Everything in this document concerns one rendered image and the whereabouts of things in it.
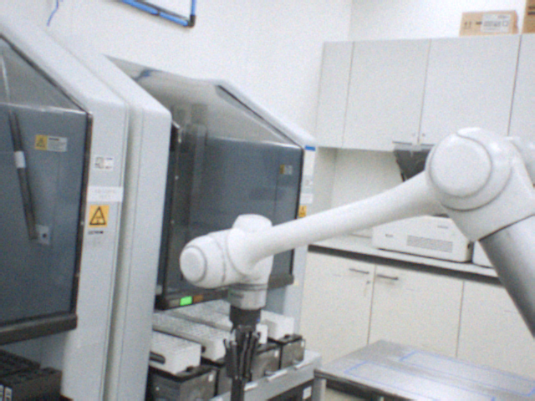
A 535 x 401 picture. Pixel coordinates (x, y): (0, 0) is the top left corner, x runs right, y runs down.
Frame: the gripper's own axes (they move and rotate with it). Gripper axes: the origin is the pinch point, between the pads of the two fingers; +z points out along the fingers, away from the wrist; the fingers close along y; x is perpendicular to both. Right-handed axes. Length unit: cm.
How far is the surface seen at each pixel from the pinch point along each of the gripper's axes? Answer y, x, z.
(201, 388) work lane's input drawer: -1.4, -11.9, 2.4
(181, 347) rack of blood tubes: -0.3, -18.2, -6.2
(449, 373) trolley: -53, 33, -2
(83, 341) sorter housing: 28.8, -20.8, -12.8
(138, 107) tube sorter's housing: 18, -21, -64
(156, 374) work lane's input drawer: 5.8, -20.1, -0.5
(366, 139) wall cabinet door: -258, -92, -77
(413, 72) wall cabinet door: -258, -66, -120
